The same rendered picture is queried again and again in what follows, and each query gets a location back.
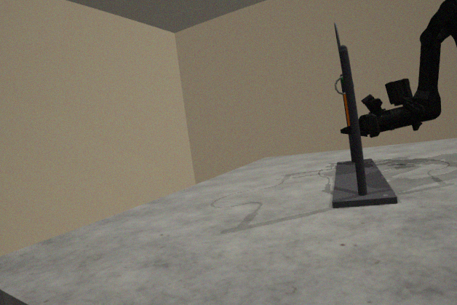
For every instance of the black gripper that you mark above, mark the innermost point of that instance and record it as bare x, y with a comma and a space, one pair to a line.
370, 124

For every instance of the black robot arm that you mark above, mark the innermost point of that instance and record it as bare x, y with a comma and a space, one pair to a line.
425, 105

